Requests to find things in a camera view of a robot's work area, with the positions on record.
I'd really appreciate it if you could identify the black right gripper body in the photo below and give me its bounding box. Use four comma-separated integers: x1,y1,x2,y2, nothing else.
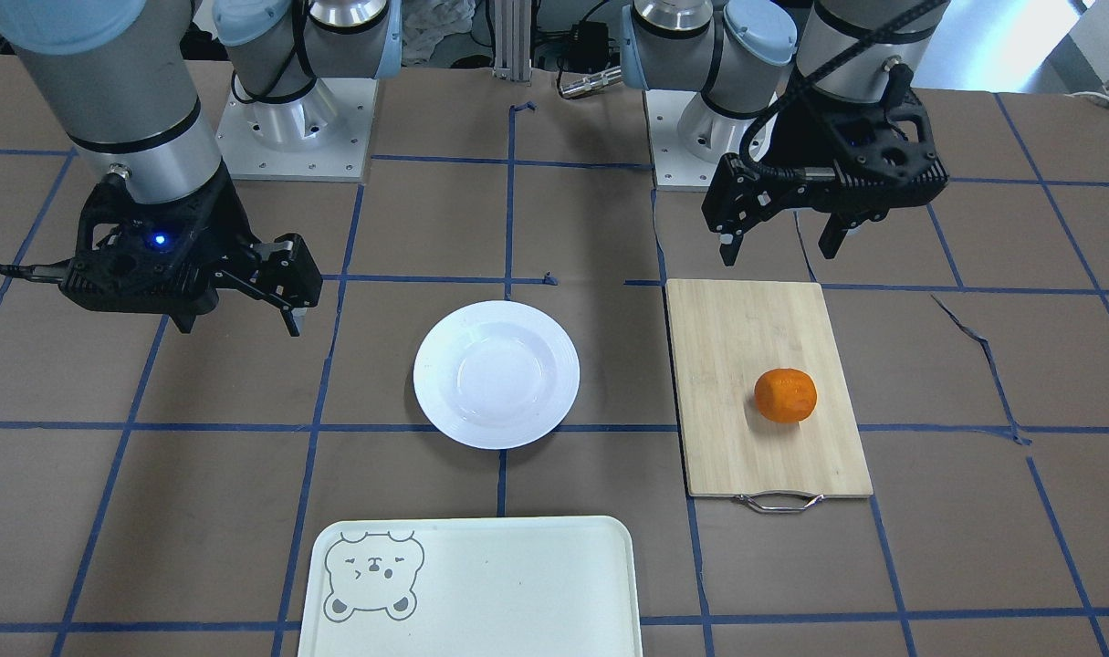
0,173,323,319

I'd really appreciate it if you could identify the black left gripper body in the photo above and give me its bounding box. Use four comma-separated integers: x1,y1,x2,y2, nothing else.
703,65,949,233

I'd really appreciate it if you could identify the orange fruit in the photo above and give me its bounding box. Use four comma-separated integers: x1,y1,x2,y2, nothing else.
754,368,820,423

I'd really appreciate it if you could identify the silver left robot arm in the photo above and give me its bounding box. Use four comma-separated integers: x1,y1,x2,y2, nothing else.
621,1,949,266

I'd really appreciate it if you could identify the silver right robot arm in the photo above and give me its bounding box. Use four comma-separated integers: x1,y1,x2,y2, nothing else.
0,1,403,337

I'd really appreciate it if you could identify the cream bear tray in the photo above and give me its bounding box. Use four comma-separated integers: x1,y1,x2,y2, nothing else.
298,516,643,656

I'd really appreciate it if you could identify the bamboo cutting board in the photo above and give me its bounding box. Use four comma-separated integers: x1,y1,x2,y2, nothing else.
665,279,873,513

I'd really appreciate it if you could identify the white round plate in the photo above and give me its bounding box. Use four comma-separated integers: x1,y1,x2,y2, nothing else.
413,300,581,449

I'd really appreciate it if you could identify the black power adapter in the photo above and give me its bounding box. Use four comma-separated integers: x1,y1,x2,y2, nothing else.
562,21,610,74

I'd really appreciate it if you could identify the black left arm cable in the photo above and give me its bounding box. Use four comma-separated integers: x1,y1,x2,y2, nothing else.
737,0,929,174

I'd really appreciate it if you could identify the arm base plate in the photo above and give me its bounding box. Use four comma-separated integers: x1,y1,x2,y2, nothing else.
216,78,379,183
644,89,753,192

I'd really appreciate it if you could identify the aluminium profile post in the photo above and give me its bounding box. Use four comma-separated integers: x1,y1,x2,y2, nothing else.
486,0,533,85

